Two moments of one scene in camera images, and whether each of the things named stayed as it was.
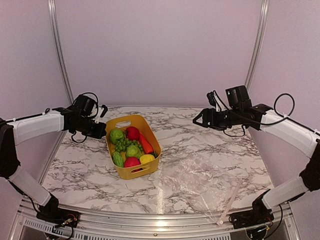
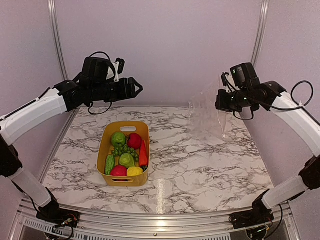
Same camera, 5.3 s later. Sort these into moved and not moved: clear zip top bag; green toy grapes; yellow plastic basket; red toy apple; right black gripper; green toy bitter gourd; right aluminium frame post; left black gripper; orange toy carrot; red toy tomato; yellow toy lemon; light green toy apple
Moved: red toy apple; yellow toy lemon; yellow plastic basket; green toy grapes; clear zip top bag; red toy tomato; orange toy carrot; right black gripper; green toy bitter gourd; left black gripper
Not moved: light green toy apple; right aluminium frame post
